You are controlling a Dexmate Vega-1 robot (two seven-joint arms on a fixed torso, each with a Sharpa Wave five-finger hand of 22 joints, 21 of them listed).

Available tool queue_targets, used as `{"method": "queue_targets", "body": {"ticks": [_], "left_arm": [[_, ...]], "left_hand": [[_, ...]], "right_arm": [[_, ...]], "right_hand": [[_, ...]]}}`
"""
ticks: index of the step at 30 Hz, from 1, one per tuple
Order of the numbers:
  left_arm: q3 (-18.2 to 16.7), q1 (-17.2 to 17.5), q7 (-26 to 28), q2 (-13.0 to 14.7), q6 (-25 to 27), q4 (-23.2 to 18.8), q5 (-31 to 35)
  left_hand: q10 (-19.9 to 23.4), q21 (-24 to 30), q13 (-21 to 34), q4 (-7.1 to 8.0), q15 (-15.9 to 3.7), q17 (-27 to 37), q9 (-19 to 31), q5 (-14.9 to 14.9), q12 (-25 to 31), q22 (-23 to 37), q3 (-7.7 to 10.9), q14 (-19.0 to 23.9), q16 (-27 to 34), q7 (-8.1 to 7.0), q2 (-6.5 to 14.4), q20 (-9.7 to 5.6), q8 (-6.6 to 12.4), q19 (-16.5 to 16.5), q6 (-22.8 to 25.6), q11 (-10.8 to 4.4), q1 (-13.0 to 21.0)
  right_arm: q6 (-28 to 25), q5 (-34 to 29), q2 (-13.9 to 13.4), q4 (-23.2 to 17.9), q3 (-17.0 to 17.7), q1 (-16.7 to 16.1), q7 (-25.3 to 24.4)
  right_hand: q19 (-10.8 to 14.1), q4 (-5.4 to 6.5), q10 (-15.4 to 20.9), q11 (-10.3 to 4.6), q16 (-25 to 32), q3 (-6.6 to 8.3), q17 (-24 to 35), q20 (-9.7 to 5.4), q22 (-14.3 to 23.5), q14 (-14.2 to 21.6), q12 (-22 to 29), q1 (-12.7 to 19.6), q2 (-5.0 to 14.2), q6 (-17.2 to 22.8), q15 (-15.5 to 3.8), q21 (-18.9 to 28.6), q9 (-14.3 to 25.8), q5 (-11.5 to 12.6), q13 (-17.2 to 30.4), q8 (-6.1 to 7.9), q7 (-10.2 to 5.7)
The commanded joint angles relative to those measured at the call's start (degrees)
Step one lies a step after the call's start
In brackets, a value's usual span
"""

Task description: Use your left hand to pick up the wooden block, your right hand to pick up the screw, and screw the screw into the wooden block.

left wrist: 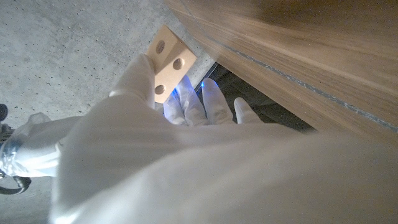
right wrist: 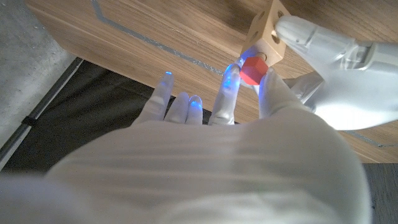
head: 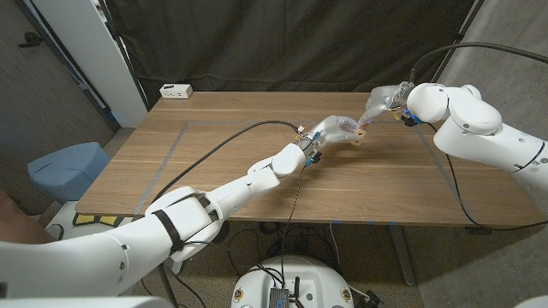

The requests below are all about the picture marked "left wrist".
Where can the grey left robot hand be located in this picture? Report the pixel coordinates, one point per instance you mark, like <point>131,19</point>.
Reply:
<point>202,180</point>

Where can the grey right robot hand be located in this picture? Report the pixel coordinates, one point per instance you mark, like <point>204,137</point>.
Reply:
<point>34,146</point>

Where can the wooden block with holes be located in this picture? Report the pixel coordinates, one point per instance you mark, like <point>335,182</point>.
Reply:
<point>168,62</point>

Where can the black backdrop curtain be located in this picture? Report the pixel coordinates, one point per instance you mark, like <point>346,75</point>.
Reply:
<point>248,99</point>

